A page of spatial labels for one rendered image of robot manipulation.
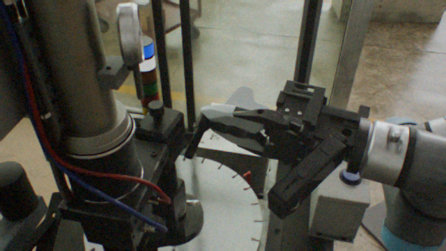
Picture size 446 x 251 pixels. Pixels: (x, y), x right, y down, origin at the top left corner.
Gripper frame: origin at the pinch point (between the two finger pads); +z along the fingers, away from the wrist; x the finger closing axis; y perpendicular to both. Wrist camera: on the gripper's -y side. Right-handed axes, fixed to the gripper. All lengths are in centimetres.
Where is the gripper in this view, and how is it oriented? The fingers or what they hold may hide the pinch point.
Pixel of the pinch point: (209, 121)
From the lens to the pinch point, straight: 53.6
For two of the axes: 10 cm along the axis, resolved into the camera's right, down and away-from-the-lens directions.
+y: 3.6, -7.9, 5.0
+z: -9.3, -2.5, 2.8
